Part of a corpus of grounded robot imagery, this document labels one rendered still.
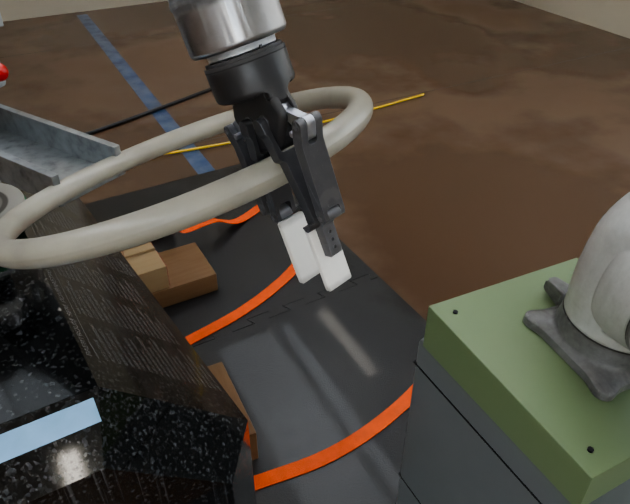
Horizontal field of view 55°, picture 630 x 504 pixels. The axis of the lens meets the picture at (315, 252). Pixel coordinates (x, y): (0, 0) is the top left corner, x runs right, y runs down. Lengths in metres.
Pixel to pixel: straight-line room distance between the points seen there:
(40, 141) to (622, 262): 0.92
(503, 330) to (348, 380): 1.11
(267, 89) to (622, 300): 0.55
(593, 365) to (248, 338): 1.44
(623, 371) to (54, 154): 0.94
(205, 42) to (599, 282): 0.62
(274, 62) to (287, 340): 1.71
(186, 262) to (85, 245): 1.87
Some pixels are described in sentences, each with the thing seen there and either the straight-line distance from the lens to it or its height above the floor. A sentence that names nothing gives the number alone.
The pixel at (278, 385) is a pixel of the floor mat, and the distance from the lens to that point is 2.04.
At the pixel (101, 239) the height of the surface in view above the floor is 1.24.
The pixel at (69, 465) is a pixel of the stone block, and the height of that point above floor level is 0.76.
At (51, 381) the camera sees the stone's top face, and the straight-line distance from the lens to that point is 1.05.
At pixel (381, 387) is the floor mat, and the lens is 2.05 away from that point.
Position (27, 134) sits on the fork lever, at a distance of 1.18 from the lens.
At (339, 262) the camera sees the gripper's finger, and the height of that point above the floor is 1.19.
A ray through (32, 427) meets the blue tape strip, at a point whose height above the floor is 0.81.
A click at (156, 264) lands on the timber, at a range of 2.29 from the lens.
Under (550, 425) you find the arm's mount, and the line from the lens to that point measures 0.91.
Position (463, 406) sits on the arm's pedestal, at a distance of 1.05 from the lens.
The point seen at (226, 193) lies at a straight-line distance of 0.55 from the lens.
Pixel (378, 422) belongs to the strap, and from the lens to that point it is 1.95.
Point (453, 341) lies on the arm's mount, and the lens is 0.99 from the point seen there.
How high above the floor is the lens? 1.55
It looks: 36 degrees down
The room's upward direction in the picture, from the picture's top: straight up
